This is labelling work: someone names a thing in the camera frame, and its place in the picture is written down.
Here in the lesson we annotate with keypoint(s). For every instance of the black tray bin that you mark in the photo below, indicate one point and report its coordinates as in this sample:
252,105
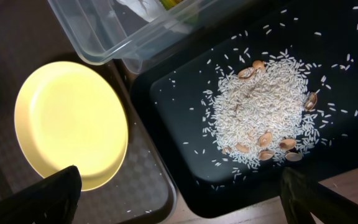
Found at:
168,99

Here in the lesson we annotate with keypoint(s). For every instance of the rice food scraps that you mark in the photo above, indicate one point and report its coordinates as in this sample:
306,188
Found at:
264,112

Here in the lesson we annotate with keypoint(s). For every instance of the yellow plate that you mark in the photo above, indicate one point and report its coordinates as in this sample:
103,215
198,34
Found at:
66,114

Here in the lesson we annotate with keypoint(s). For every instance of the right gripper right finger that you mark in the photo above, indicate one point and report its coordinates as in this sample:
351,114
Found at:
303,199

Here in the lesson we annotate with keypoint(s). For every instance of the green orange snack wrapper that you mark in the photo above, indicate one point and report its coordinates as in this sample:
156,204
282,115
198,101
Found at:
168,4

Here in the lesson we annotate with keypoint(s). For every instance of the clear plastic bin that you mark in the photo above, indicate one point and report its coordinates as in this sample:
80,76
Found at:
103,30

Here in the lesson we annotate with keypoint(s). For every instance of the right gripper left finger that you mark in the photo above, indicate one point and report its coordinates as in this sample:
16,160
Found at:
52,200

